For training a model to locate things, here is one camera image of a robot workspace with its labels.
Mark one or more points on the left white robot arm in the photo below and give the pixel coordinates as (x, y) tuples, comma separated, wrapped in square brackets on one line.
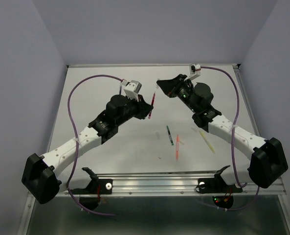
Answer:
[(40, 174)]

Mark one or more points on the green pen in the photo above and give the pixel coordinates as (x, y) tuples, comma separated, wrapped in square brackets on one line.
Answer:
[(169, 135)]

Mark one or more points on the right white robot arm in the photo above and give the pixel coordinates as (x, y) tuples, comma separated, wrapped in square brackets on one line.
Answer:
[(267, 158)]

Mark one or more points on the yellow pen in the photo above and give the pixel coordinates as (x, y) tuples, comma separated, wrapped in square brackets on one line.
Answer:
[(207, 142)]

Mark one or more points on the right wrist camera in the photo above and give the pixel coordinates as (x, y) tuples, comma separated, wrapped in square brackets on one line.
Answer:
[(195, 71)]

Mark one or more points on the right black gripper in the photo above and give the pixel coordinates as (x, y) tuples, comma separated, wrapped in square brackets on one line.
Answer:
[(170, 86)]

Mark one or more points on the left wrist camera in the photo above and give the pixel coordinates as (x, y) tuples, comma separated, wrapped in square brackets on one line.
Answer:
[(131, 89)]

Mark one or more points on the orange pen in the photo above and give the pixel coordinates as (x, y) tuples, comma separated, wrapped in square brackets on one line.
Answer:
[(177, 147)]

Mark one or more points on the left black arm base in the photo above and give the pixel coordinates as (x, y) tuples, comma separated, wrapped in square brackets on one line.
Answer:
[(87, 191)]

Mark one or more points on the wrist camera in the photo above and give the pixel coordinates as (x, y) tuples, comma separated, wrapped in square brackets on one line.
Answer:
[(195, 71), (131, 89)]

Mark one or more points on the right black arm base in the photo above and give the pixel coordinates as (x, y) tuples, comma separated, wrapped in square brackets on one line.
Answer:
[(223, 198)]

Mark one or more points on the aluminium mounting rail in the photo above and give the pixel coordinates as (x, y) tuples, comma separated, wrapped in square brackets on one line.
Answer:
[(162, 184)]

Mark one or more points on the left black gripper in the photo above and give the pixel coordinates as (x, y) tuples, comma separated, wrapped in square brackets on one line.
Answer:
[(143, 107)]

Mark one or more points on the red pink pen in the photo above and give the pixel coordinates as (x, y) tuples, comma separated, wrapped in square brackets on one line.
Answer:
[(152, 105)]

